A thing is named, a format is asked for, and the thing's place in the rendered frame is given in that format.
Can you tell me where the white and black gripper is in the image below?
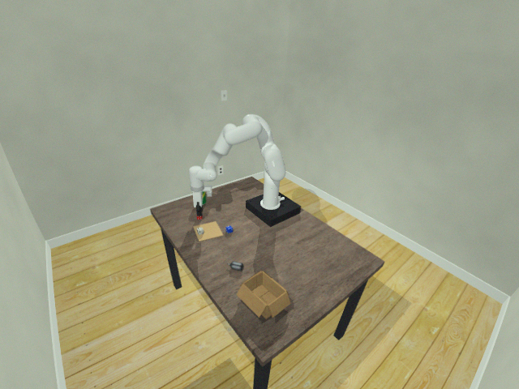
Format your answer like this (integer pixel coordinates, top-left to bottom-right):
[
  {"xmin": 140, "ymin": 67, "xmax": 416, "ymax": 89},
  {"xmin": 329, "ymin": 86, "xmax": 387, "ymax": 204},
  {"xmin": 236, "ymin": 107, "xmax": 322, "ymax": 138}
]
[{"xmin": 191, "ymin": 190, "xmax": 203, "ymax": 216}]

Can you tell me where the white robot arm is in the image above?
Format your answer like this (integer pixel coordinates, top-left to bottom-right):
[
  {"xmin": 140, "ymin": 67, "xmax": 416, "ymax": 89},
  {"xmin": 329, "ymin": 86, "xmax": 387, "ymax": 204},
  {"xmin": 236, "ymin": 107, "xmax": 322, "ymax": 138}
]
[{"xmin": 189, "ymin": 114, "xmax": 285, "ymax": 210}]

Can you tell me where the beige square mat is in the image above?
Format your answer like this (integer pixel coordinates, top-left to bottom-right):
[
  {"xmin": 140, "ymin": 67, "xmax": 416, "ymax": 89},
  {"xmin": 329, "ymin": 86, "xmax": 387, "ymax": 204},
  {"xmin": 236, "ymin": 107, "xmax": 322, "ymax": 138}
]
[{"xmin": 193, "ymin": 221, "xmax": 224, "ymax": 242}]

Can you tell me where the black and grey screwdriver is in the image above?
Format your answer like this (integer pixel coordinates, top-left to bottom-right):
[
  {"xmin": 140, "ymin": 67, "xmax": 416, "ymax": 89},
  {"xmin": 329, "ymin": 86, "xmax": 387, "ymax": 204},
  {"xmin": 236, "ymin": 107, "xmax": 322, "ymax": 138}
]
[{"xmin": 228, "ymin": 262, "xmax": 243, "ymax": 271}]

